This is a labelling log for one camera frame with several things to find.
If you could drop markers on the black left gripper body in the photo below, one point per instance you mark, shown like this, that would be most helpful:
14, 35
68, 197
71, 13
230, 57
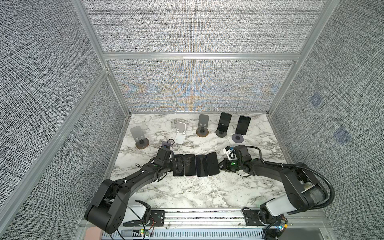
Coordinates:
168, 166

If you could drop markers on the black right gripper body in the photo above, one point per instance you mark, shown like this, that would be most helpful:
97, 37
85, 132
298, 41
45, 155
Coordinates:
231, 165

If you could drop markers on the pink-edged smartphone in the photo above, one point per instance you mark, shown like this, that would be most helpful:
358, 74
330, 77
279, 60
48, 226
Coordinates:
178, 165

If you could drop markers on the teal-edged smartphone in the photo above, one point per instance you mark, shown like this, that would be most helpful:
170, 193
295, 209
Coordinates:
190, 165

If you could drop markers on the black smartphone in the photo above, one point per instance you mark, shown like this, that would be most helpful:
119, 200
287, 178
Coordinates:
243, 125
213, 164
224, 122

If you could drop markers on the blue-edged smartphone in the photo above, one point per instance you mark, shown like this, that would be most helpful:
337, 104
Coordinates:
201, 165

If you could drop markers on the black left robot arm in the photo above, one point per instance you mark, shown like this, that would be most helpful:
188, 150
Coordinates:
110, 203

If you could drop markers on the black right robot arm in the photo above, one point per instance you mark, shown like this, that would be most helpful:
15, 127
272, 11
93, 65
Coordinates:
305, 189

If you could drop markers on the lilac round-base phone stand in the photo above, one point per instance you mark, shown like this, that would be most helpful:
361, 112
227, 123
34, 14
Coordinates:
237, 138

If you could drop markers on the grey stand with wooden base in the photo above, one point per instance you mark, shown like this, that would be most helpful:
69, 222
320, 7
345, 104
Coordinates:
141, 141

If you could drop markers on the white folding phone stand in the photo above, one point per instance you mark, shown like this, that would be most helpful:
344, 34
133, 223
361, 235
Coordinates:
180, 133

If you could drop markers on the dark grey round-base stand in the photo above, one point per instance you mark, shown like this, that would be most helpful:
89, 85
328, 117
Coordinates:
221, 134

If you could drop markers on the black smartphone on purple stand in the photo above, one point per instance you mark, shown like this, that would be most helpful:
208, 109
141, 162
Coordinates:
243, 125

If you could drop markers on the black smartphone on grey stand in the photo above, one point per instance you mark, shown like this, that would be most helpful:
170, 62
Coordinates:
224, 122

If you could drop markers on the wooden round-base phone stand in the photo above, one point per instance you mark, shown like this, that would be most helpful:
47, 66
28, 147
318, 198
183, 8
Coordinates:
202, 130

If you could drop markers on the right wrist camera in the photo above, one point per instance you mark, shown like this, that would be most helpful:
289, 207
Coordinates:
230, 153

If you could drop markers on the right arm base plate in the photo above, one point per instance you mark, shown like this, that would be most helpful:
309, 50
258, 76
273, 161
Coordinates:
257, 217

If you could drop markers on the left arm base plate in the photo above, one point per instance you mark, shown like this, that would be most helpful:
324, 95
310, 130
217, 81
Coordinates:
156, 218

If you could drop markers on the aluminium front rail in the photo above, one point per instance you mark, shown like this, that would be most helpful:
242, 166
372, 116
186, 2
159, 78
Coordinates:
220, 224

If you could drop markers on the pink object at rail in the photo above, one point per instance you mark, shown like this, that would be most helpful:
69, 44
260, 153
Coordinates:
93, 233

